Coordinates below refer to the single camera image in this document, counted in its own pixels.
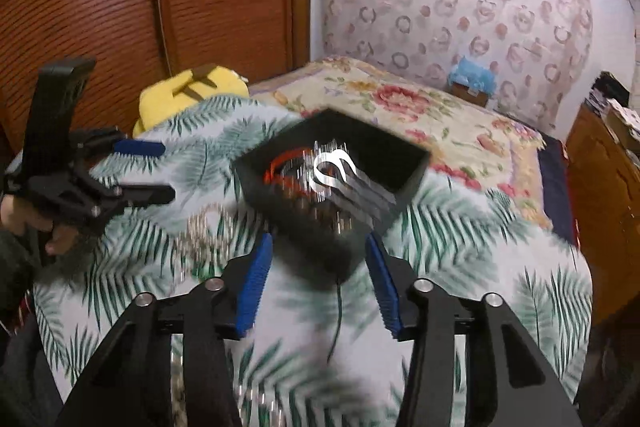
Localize person's left hand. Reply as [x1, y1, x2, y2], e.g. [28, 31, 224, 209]
[0, 196, 77, 256]

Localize floral bed blanket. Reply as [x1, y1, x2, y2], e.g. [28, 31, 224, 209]
[249, 56, 552, 229]

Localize black folded clothes pile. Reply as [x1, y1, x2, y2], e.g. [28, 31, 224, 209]
[592, 71, 632, 108]

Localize floral cloth bundle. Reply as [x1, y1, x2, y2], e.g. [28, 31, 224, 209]
[604, 99, 640, 154]

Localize navy blanket with red edge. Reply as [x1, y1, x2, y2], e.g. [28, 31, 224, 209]
[537, 134, 582, 249]

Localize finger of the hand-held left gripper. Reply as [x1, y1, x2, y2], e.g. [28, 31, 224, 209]
[113, 140, 166, 158]
[116, 186, 176, 208]

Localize pale translucent bangle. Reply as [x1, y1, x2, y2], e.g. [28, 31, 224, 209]
[300, 139, 401, 220]

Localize red string bracelet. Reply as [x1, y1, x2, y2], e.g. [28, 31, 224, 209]
[262, 147, 313, 188]

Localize wooden sideboard cabinet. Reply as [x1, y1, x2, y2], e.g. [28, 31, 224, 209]
[564, 101, 640, 324]

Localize small cardboard box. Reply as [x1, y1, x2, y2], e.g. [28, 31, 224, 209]
[452, 83, 492, 108]

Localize pearl necklace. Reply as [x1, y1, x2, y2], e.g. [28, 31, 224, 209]
[182, 206, 242, 260]

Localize leaf print cloth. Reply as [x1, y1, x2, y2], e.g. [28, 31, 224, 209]
[32, 96, 594, 427]

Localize black square box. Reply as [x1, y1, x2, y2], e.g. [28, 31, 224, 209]
[233, 108, 432, 274]

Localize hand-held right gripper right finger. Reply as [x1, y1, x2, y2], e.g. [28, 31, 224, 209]
[364, 234, 583, 427]

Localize thin black cord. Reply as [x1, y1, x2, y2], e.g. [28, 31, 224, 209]
[326, 276, 347, 364]

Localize blue plastic bag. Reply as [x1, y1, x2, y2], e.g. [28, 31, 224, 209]
[447, 56, 501, 90]

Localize yellow plush toy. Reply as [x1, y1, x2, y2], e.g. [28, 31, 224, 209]
[132, 64, 250, 138]

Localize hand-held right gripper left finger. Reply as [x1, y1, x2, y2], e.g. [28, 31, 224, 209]
[55, 232, 275, 427]

